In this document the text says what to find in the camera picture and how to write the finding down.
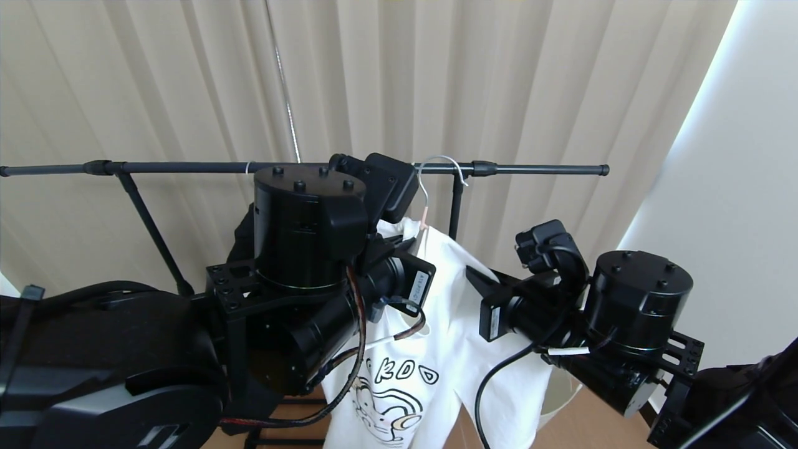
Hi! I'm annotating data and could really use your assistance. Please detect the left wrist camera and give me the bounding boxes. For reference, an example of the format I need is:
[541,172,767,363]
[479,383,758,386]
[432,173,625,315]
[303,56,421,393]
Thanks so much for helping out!
[329,153,420,224]

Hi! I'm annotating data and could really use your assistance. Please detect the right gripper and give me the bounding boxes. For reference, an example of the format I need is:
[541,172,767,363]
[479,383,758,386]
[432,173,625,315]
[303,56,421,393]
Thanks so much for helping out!
[478,274,590,349]

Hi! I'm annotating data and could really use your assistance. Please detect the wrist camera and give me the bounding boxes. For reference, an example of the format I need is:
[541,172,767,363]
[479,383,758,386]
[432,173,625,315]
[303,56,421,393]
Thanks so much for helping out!
[514,220,590,294]
[329,153,420,224]

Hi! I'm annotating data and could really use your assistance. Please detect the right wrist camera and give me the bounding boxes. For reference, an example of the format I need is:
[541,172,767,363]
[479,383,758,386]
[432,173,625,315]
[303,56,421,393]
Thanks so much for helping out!
[514,220,590,294]

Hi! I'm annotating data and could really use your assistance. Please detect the beige curtain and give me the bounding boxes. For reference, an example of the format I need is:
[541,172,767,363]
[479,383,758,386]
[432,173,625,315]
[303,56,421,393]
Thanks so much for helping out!
[0,0,739,294]

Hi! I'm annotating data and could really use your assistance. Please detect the white garment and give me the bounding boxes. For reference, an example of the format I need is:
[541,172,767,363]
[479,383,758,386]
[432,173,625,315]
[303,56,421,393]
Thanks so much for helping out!
[321,217,585,449]

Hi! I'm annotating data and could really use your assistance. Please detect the black cable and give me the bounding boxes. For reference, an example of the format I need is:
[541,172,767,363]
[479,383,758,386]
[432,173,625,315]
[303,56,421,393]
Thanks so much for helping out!
[474,337,798,449]

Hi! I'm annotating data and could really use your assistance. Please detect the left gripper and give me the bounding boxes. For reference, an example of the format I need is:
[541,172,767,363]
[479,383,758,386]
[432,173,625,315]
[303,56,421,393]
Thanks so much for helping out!
[363,239,437,322]

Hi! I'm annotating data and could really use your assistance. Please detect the black shorts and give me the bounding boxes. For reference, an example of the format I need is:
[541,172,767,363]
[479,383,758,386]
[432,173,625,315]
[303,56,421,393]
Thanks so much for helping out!
[226,205,257,264]

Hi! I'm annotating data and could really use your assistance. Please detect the black clothes rack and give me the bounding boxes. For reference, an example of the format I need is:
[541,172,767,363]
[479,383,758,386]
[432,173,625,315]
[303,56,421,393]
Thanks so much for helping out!
[0,160,610,449]

